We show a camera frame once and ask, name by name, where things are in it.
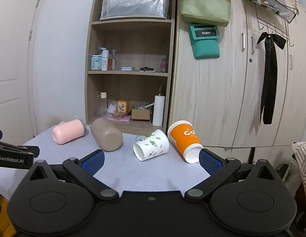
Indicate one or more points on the pink glass jar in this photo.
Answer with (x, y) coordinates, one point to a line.
(164, 65)

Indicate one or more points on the teal jar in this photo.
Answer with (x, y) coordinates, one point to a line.
(95, 63)

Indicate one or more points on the taupe cup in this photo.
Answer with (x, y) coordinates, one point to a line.
(107, 134)

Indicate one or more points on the geometric patterned cushion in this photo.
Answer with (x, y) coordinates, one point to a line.
(303, 158)

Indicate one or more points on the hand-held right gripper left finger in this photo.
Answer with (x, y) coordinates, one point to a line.
(93, 162)

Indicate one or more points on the orange paper cup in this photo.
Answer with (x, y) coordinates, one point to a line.
(184, 138)

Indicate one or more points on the white leaf-print paper cup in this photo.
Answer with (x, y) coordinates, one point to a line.
(153, 144)

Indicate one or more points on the black ribbon bow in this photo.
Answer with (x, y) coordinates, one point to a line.
(269, 79)

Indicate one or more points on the clear bottle with beige cap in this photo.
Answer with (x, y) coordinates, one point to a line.
(103, 106)

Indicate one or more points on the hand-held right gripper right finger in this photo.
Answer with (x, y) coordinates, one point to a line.
(210, 164)

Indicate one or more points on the yellow floral box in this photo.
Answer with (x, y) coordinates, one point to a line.
(122, 106)

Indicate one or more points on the clear glass bottle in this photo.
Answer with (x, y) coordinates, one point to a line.
(113, 61)

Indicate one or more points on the teal pouch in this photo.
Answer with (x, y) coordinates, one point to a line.
(206, 47)

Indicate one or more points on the pink cup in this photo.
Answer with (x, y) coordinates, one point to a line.
(69, 130)

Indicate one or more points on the white door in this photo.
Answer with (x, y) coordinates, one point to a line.
(14, 54)

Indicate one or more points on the light wood wardrobe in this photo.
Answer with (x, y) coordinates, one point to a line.
(217, 91)

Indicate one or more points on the white pump bottle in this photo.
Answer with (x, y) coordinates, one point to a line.
(104, 63)

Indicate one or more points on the flat white tin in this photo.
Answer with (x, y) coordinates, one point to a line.
(127, 68)

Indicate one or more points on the pink flat pad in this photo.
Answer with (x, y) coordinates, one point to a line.
(118, 119)

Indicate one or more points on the green padded bag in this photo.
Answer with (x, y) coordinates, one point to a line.
(205, 7)

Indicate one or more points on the small wooden box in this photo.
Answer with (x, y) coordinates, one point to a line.
(119, 114)

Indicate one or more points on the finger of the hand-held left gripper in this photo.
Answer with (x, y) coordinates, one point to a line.
(29, 151)

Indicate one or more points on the flat black case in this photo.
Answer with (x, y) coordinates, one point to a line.
(148, 69)

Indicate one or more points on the crumpled white wrapper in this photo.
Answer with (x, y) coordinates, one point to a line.
(112, 107)

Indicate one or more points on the grey wrapped storage box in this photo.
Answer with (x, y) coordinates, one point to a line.
(135, 5)

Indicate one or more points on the small cardboard box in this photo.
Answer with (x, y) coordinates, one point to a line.
(140, 114)

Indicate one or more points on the wooden shelf unit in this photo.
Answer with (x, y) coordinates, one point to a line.
(130, 22)

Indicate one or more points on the white paper towel roll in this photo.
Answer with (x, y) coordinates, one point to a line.
(158, 111)

